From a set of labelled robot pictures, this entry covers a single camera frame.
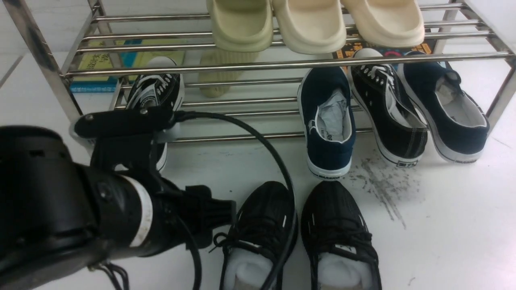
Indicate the black mesh sneaker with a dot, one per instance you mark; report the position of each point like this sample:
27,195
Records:
253,244
337,241

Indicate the cream foam slipper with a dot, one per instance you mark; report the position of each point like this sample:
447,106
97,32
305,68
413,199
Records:
311,26
388,23

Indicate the stainless steel shoe rack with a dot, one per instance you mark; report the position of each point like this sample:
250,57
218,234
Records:
58,78

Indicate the dark colourful book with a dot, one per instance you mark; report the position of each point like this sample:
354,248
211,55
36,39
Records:
350,48

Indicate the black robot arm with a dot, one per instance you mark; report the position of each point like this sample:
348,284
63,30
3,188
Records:
59,217

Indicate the navy warrior sneaker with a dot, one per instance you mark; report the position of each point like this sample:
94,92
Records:
324,104
458,125

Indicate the black canvas sneaker left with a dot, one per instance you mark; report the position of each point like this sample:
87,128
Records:
165,90

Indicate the navy Warrior sneaker left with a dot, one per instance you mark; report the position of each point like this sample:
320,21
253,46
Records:
324,104

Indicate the cream foam slipper right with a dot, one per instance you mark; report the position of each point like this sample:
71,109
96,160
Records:
388,23

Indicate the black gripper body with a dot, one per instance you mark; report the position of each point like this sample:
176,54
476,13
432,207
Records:
171,216

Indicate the black canvas sneaker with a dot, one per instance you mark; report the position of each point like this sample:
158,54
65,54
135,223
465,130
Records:
399,131
165,90

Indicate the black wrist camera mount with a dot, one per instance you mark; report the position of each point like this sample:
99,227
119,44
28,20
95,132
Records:
125,123

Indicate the cream foam slipper left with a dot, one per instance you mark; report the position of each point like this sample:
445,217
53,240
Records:
311,26

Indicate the navy Warrior sneaker right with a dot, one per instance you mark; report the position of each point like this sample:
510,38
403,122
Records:
458,125

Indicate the black canvas sneaker right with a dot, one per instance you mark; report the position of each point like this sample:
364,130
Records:
399,131

